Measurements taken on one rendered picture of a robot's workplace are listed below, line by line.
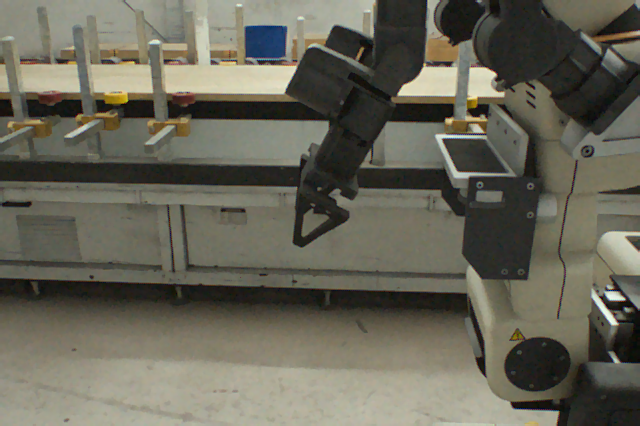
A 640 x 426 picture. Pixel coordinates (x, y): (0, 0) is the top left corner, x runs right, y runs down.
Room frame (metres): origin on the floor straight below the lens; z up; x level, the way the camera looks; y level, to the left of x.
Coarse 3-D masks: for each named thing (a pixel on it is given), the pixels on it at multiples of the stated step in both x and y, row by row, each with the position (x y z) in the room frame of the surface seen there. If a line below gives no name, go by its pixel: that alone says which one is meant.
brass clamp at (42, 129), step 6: (30, 120) 2.12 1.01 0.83; (36, 120) 2.12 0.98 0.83; (48, 120) 2.12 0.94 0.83; (12, 126) 2.09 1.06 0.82; (18, 126) 2.08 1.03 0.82; (24, 126) 2.08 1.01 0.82; (30, 126) 2.08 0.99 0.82; (36, 126) 2.08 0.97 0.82; (42, 126) 2.08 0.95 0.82; (48, 126) 2.11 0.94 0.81; (12, 132) 2.08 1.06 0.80; (36, 132) 2.08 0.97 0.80; (42, 132) 2.08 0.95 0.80; (48, 132) 2.10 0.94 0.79
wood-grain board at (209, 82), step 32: (0, 64) 3.04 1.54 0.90; (128, 64) 3.00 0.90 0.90; (0, 96) 2.30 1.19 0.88; (32, 96) 2.29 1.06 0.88; (64, 96) 2.29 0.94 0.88; (96, 96) 2.28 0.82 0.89; (128, 96) 2.27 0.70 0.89; (224, 96) 2.25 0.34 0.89; (256, 96) 2.24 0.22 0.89; (288, 96) 2.23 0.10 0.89; (416, 96) 2.20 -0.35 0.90; (448, 96) 2.20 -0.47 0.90; (480, 96) 2.19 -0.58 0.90
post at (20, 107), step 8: (0, 40) 2.09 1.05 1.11; (8, 40) 2.09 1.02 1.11; (16, 40) 2.12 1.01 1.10; (8, 48) 2.09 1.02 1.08; (16, 48) 2.12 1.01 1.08; (8, 56) 2.09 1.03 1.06; (16, 56) 2.11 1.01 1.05; (8, 64) 2.09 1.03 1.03; (16, 64) 2.10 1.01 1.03; (8, 72) 2.09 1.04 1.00; (16, 72) 2.09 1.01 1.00; (8, 80) 2.09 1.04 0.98; (16, 80) 2.09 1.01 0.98; (16, 88) 2.09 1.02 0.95; (16, 96) 2.09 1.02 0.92; (24, 96) 2.12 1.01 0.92; (16, 104) 2.09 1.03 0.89; (24, 104) 2.11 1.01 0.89; (16, 112) 2.09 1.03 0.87; (24, 112) 2.10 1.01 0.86; (16, 120) 2.09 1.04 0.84; (24, 120) 2.09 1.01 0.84; (24, 144) 2.09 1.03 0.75; (32, 144) 2.12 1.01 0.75; (24, 152) 2.09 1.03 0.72
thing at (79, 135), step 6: (120, 108) 2.24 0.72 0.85; (120, 114) 2.21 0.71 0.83; (96, 120) 2.04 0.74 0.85; (102, 120) 2.05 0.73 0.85; (84, 126) 1.96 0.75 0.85; (90, 126) 1.96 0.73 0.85; (96, 126) 2.00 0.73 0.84; (102, 126) 2.05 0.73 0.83; (78, 132) 1.88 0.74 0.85; (84, 132) 1.90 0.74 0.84; (90, 132) 1.95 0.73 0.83; (66, 138) 1.82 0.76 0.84; (72, 138) 1.82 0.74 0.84; (78, 138) 1.86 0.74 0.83; (84, 138) 1.90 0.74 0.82; (66, 144) 1.82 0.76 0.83; (72, 144) 1.82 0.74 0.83
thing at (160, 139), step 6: (168, 126) 2.03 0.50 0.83; (174, 126) 2.03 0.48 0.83; (162, 132) 1.95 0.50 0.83; (168, 132) 1.96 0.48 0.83; (174, 132) 2.02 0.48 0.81; (156, 138) 1.87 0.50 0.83; (162, 138) 1.89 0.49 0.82; (168, 138) 1.95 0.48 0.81; (144, 144) 1.80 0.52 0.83; (150, 144) 1.80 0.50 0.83; (156, 144) 1.83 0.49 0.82; (162, 144) 1.89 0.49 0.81; (144, 150) 1.80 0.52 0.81; (150, 150) 1.80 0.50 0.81; (156, 150) 1.82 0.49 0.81
